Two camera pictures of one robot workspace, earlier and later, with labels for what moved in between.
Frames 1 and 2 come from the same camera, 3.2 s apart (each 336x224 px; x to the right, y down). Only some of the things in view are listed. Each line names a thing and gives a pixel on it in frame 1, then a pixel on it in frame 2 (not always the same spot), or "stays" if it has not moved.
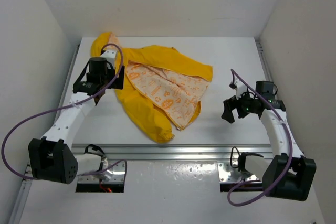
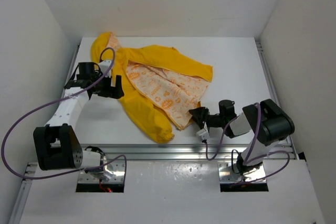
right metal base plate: (228, 174) stays
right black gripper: (231, 104) to (200, 115)
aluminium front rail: (171, 152) stays
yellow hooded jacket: (163, 89) stays
